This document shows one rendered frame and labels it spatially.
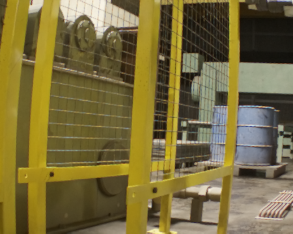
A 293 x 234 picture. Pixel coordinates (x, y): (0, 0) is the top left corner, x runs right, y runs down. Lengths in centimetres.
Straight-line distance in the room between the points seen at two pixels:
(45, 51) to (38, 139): 31
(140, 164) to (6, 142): 42
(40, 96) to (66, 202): 110
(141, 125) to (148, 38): 26
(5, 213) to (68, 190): 141
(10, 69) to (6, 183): 29
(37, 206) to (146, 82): 60
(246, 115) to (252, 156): 61
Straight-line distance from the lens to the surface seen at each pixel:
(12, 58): 113
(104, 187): 278
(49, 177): 159
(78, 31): 261
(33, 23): 235
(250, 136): 647
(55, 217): 245
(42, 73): 155
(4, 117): 111
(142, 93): 131
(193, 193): 292
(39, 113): 154
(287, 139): 1256
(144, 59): 132
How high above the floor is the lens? 60
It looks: 2 degrees up
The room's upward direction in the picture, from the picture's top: 3 degrees clockwise
